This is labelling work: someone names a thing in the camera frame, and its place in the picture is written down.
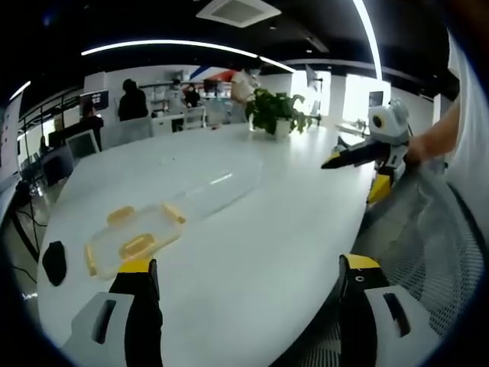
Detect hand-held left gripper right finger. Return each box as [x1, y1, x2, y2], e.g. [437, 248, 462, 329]
[337, 252, 445, 367]

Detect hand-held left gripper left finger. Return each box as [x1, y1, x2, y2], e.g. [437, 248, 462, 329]
[60, 256, 165, 367]

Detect person's right hand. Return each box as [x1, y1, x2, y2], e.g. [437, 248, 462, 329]
[404, 132, 433, 166]

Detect clear lid with yellow clips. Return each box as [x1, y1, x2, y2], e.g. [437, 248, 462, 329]
[84, 202, 187, 282]

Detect grey mesh chair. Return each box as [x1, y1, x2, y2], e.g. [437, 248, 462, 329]
[305, 158, 487, 367]

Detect person's white shirt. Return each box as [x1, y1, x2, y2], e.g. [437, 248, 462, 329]
[445, 21, 489, 192]

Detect green potted plant white pot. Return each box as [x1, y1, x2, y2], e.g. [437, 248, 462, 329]
[244, 87, 315, 137]

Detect straight ceiling light strip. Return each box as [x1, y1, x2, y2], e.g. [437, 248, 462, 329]
[353, 0, 384, 83]

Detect clear plastic container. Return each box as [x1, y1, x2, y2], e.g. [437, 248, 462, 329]
[167, 155, 265, 227]

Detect ceiling air vent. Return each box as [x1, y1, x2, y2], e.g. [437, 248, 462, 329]
[196, 0, 283, 29]

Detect white monitor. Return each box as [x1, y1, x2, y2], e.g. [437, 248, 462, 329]
[65, 128, 102, 160]

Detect long curved ceiling light strip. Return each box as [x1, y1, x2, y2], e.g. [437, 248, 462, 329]
[80, 37, 297, 74]

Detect short ceiling light strip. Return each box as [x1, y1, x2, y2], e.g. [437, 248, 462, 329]
[7, 80, 33, 102]

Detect black floor cable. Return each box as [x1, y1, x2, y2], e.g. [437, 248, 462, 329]
[9, 198, 41, 271]

